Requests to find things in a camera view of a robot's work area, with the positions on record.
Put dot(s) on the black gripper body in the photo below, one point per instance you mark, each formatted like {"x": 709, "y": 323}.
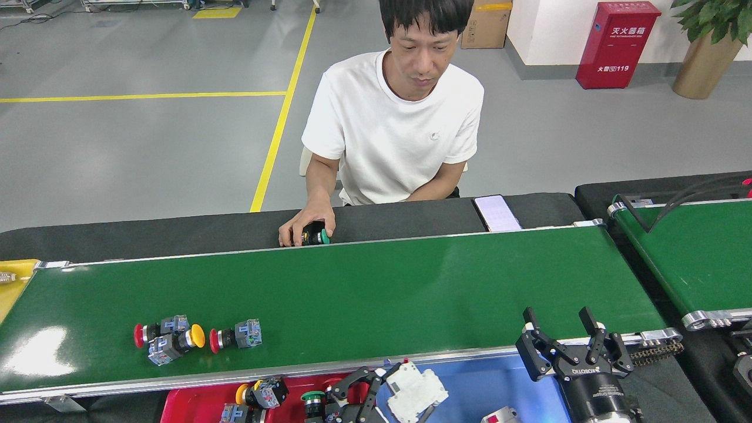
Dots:
{"x": 599, "y": 393}

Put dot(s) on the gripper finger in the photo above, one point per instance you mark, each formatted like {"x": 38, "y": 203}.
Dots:
{"x": 620, "y": 355}
{"x": 427, "y": 414}
{"x": 358, "y": 371}
{"x": 529, "y": 355}

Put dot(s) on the yellow mushroom push button switch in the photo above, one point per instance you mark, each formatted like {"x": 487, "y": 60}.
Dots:
{"x": 242, "y": 393}
{"x": 198, "y": 336}

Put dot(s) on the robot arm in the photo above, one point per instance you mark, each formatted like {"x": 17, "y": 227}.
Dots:
{"x": 614, "y": 419}

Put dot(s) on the person's left forearm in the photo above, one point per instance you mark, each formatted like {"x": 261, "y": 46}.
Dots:
{"x": 437, "y": 185}

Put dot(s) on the person's right forearm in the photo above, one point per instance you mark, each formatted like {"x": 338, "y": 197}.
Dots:
{"x": 320, "y": 182}

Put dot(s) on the blue plastic tray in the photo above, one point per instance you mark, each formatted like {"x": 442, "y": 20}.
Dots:
{"x": 487, "y": 382}

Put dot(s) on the long green conveyor belt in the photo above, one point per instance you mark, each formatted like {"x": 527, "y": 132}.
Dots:
{"x": 411, "y": 294}

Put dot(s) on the short green conveyor belt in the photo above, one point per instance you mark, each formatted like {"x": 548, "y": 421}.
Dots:
{"x": 687, "y": 258}

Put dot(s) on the red plastic tray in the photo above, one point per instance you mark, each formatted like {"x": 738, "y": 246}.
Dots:
{"x": 188, "y": 405}

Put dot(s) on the person's right hand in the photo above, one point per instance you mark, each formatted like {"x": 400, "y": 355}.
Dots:
{"x": 311, "y": 212}

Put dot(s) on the smartphone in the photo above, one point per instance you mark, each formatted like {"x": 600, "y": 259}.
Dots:
{"x": 497, "y": 213}

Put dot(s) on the person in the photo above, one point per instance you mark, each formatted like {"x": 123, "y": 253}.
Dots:
{"x": 388, "y": 135}

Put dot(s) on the potted plant brass planter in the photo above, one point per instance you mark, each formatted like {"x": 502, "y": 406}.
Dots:
{"x": 702, "y": 70}

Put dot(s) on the red fire extinguisher box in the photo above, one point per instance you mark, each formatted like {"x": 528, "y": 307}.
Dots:
{"x": 618, "y": 47}

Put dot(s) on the cardboard box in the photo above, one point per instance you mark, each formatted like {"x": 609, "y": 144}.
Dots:
{"x": 484, "y": 26}

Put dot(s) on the yellow plastic bin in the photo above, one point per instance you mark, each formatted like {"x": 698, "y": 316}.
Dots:
{"x": 12, "y": 288}

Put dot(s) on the white light bulb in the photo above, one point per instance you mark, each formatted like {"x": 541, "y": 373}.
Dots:
{"x": 6, "y": 277}

